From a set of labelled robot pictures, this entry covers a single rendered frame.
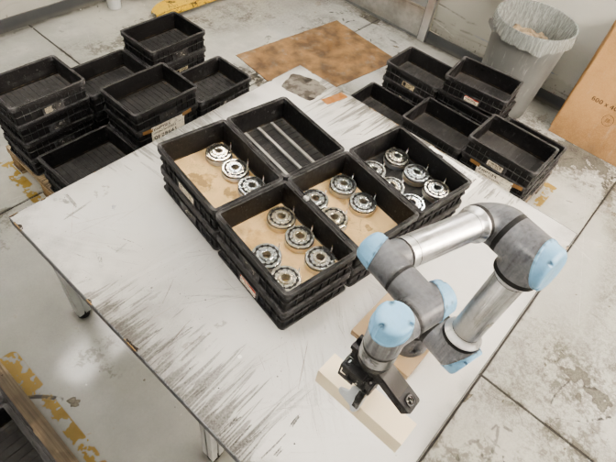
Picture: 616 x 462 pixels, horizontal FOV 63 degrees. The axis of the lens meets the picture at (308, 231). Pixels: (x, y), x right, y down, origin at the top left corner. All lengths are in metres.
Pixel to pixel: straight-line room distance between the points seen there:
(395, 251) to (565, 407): 1.88
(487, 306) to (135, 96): 2.18
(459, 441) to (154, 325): 1.44
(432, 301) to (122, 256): 1.23
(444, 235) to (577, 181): 2.81
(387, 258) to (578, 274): 2.38
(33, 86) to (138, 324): 1.74
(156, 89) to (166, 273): 1.40
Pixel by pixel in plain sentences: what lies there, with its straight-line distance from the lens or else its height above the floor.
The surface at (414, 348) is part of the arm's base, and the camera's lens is 1.70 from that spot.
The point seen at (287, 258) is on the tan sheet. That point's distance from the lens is 1.71.
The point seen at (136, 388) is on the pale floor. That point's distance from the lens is 2.42.
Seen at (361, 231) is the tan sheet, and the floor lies 0.83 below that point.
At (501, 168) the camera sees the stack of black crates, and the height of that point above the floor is 0.52.
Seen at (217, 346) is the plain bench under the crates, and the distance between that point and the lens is 1.67.
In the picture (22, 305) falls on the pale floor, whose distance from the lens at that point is 2.76.
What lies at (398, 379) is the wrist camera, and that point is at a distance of 1.08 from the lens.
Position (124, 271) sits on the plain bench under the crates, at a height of 0.70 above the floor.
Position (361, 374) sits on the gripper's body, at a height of 1.23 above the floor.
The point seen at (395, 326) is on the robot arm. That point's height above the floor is 1.44.
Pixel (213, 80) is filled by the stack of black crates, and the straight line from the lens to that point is 3.24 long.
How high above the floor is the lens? 2.20
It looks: 50 degrees down
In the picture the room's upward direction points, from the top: 10 degrees clockwise
